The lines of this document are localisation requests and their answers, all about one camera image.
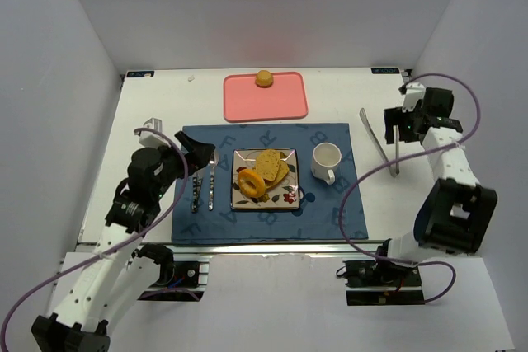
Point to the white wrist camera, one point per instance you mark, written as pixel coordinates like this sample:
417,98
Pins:
412,92
150,138

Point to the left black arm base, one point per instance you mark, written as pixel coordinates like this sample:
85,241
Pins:
176,280

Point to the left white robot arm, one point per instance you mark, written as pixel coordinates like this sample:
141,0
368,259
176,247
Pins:
122,267

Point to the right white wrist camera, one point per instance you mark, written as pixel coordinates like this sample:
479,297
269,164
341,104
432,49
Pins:
412,92

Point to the blue letter-print placemat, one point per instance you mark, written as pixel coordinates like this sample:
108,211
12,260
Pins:
322,208

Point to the square floral ceramic plate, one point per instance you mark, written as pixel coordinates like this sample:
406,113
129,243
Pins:
284,196

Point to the small round bread bun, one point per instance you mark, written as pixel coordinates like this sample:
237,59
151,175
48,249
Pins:
264,78

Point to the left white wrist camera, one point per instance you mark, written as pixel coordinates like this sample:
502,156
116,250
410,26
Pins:
150,138

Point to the white ceramic mug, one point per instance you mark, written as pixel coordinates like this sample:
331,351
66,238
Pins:
326,158

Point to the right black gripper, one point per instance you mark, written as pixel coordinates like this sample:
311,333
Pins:
393,122

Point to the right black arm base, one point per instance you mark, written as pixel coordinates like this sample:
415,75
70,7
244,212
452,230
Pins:
381,283

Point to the aluminium table frame rail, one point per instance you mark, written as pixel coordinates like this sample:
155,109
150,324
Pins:
202,253

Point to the silver spoon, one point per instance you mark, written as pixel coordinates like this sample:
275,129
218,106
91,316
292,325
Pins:
214,160

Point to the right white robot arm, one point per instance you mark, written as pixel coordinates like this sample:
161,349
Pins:
456,213

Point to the orange glazed bread roll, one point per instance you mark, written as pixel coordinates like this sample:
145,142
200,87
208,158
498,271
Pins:
251,183

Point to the silver metal tongs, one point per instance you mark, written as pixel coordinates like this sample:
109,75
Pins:
393,169

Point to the herb bread slice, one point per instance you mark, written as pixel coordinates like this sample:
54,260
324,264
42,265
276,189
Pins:
281,174
267,164

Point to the pink plastic tray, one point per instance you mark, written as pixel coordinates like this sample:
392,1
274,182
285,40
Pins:
245,101

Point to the silver knife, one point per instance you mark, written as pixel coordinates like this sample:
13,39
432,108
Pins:
196,189

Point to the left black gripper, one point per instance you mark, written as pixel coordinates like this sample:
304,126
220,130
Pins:
181,154

